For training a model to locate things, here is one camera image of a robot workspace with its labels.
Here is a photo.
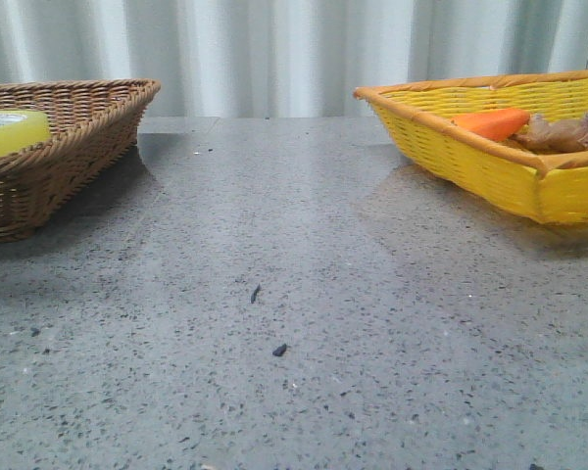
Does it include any black debris crumb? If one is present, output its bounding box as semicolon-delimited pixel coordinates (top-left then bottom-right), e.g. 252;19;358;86
272;344;287;357

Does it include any white curtain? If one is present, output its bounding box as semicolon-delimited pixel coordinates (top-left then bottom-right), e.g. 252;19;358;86
0;1;588;118

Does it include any brown wicker basket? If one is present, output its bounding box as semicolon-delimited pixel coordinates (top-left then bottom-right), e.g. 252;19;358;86
0;78;161;243

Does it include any orange toy carrot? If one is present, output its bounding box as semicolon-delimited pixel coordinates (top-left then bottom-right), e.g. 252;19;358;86
451;108;530;142

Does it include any yellow woven basket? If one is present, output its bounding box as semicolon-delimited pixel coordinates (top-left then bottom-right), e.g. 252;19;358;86
354;70;588;224

